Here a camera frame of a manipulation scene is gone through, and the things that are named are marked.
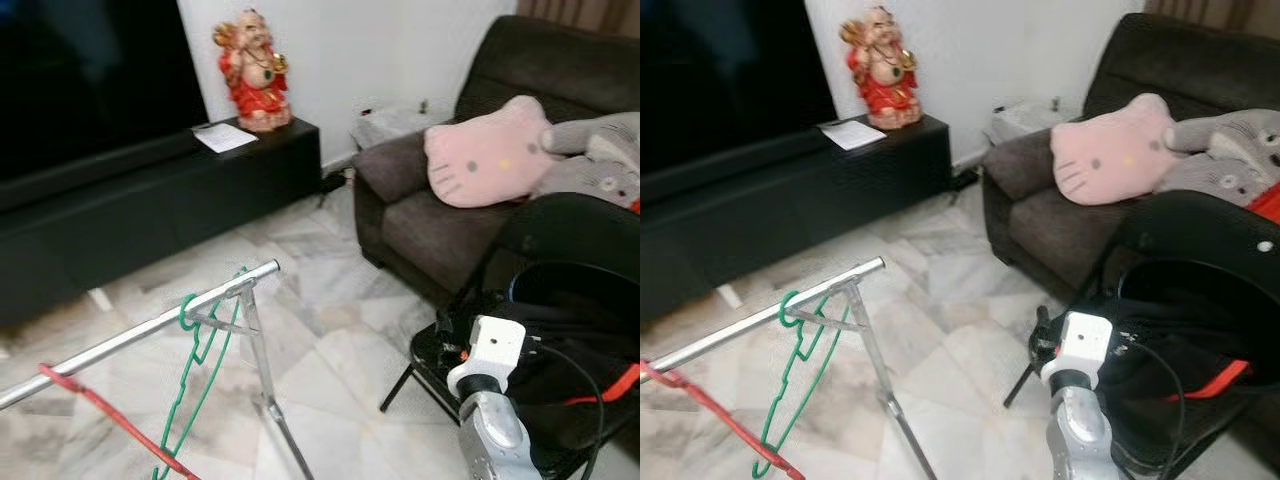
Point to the red hanger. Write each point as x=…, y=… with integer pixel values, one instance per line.
x=60, y=378
x=665, y=378

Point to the brown curtain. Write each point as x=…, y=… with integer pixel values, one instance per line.
x=580, y=12
x=1210, y=12

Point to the grey plush toy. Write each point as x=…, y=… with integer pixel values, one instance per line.
x=600, y=170
x=1225, y=165

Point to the black television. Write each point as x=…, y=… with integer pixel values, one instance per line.
x=90, y=80
x=720, y=80

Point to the grey marbled side table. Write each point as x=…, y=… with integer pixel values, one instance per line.
x=395, y=125
x=1030, y=122

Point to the green hanger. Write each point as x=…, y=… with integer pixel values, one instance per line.
x=790, y=310
x=187, y=315

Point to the black jersey with red collar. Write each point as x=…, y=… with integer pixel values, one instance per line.
x=560, y=340
x=1180, y=335

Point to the dark brown sofa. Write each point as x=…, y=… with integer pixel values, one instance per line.
x=420, y=230
x=1040, y=225

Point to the red Buddha figurine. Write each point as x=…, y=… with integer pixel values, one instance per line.
x=255, y=90
x=882, y=88

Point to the pink cat face cushion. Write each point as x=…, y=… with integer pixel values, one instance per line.
x=1115, y=155
x=490, y=160

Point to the black TV console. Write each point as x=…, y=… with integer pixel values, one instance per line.
x=780, y=215
x=150, y=220

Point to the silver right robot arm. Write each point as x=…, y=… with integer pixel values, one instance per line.
x=490, y=435
x=1080, y=430

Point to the black soundbar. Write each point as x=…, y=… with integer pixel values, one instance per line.
x=100, y=175
x=730, y=170

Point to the white paper sheet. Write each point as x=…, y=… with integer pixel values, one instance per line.
x=853, y=134
x=225, y=137

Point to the silver metal clothes rack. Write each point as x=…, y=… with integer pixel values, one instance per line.
x=750, y=321
x=120, y=342

